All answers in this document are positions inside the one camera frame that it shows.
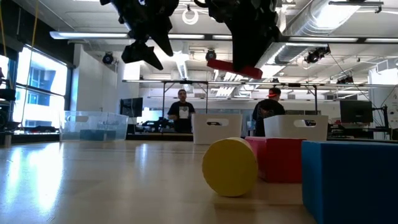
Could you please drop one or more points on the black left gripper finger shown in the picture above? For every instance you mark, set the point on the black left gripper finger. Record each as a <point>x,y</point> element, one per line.
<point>140,53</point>
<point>164,37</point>

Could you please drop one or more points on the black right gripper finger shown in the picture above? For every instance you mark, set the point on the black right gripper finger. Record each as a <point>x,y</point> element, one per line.
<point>248,49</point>

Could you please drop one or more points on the long red block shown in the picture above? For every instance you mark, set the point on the long red block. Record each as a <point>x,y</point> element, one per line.
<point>220,65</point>

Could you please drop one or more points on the red rectangular block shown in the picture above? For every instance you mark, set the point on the red rectangular block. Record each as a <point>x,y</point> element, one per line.
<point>280,161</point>

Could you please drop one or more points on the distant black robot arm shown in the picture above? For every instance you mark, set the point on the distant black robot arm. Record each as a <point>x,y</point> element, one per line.
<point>155,124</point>

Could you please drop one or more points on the black ceiling spotlight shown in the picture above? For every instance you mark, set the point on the black ceiling spotlight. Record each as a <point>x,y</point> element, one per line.
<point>108,58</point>
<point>211,54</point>

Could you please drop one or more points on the small black monitor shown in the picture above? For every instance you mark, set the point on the small black monitor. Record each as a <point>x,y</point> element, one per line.
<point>132,107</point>

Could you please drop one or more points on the person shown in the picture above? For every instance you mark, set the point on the person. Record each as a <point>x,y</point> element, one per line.
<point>269,109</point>
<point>181,112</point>

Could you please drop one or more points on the ceiling light strip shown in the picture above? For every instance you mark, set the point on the ceiling light strip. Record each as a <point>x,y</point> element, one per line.
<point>77,35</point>
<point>326,39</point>

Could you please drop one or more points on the black track spotlight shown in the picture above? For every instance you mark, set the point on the black track spotlight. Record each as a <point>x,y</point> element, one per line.
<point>317,55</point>

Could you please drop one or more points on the white plastic bin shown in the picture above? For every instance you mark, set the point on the white plastic bin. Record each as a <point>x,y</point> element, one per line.
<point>202,133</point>
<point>280,130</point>

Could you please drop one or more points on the clear plastic bin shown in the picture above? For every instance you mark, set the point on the clear plastic bin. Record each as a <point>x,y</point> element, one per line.
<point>71,124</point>

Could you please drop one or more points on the bright window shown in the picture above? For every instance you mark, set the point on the bright window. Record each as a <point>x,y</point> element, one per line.
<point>40,77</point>

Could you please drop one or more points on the yellow cylinder block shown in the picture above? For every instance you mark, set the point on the yellow cylinder block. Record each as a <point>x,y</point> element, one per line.
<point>230,168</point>

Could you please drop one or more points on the large black monitor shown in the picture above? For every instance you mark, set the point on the large black monitor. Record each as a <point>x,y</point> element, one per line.
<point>356,111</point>

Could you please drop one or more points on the cluttered desk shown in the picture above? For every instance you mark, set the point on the cluttered desk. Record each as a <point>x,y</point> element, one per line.
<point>357,130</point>

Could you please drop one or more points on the blue cube block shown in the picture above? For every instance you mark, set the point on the blue cube block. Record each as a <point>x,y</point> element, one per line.
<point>351,183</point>

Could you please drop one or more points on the silver ventilation duct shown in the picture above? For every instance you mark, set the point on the silver ventilation duct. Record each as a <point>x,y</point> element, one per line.
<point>311,21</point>

